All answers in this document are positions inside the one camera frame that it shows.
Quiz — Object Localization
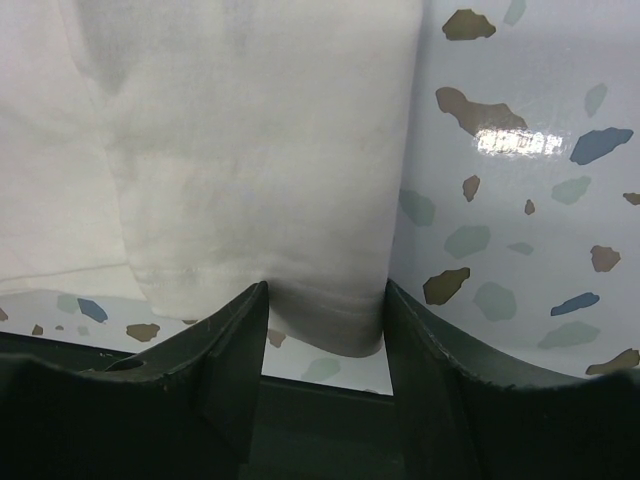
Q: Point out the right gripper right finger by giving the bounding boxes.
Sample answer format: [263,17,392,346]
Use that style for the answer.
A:
[383,282,639,479]

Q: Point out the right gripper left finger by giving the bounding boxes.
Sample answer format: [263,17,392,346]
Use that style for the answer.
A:
[1,282,269,479]

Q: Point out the white t shirt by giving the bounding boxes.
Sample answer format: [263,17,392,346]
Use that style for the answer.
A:
[1,1,423,357]

